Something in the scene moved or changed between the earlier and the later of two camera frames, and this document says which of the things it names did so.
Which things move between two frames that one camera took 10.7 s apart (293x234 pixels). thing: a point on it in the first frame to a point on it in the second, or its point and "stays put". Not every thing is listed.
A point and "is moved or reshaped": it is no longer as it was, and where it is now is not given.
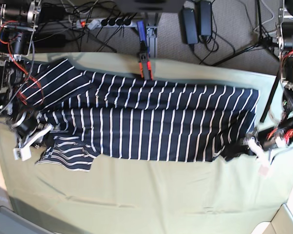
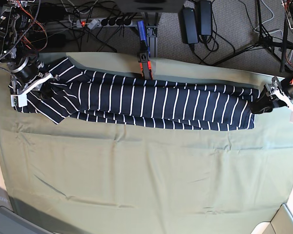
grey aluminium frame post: x=152 y=34 stays put
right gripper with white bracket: x=269 y=139 to x=289 y=90
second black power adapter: x=205 y=14 stays put
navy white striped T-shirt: x=132 y=120 is moved or reshaped
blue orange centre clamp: x=144 y=64 stays put
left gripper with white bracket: x=28 y=130 to x=29 y=75
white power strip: x=94 y=24 stays put
